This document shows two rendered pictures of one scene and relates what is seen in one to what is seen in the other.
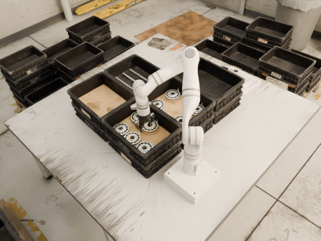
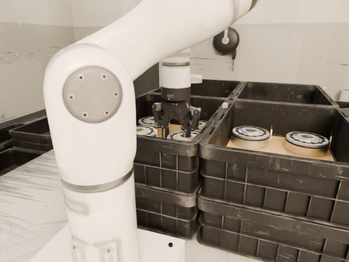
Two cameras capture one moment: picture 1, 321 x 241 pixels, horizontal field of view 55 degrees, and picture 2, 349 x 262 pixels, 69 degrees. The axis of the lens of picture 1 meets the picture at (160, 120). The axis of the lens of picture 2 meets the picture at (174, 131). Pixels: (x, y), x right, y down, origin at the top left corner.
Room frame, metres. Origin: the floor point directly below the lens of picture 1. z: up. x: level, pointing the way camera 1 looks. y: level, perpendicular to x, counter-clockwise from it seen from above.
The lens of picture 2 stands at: (0.95, -0.46, 1.10)
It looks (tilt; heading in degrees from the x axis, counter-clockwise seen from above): 20 degrees down; 60
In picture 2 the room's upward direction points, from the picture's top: straight up
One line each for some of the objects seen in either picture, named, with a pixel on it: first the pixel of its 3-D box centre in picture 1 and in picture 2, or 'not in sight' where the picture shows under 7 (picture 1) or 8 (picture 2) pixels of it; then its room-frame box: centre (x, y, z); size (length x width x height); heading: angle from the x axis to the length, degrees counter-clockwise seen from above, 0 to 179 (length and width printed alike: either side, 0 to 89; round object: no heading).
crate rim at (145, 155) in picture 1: (140, 124); (162, 114); (1.25, 0.12, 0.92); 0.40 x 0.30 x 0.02; 40
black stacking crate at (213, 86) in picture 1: (207, 84); not in sight; (1.63, -0.34, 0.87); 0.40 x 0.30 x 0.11; 40
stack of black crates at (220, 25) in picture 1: (233, 39); not in sight; (3.07, -0.91, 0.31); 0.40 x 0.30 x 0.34; 43
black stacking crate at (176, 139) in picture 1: (141, 130); (162, 132); (1.25, 0.12, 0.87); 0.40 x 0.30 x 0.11; 40
